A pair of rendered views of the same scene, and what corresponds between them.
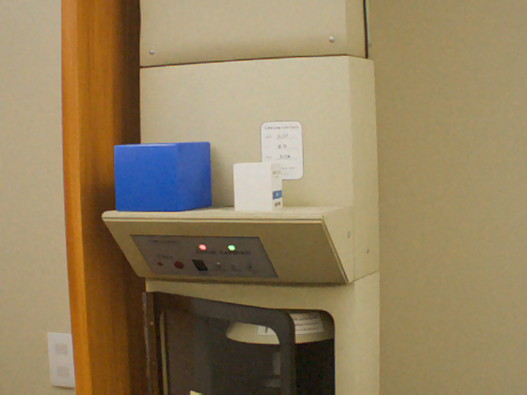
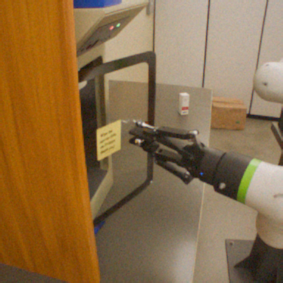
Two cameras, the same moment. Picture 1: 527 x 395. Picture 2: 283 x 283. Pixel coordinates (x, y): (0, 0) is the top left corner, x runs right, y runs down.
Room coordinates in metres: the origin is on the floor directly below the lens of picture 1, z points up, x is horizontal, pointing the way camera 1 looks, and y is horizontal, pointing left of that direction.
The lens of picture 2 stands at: (1.50, 0.68, 1.55)
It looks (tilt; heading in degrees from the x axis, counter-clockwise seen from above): 30 degrees down; 260
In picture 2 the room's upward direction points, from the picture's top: straight up
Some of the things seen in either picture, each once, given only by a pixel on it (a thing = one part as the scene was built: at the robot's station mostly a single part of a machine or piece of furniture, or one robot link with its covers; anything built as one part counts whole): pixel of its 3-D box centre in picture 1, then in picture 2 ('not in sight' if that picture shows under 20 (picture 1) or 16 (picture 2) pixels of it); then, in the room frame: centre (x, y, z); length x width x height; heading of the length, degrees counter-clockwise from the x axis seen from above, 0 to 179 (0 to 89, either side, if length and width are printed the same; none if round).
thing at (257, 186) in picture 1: (258, 186); not in sight; (1.43, 0.00, 1.54); 0.05 x 0.05 x 0.06; 74
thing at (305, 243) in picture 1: (226, 247); (105, 26); (1.45, 0.05, 1.46); 0.32 x 0.11 x 0.10; 66
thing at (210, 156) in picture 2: not in sight; (202, 162); (1.27, 0.19, 1.20); 0.09 x 0.07 x 0.08; 131
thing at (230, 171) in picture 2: not in sight; (233, 173); (1.22, 0.24, 1.20); 0.12 x 0.06 x 0.09; 41
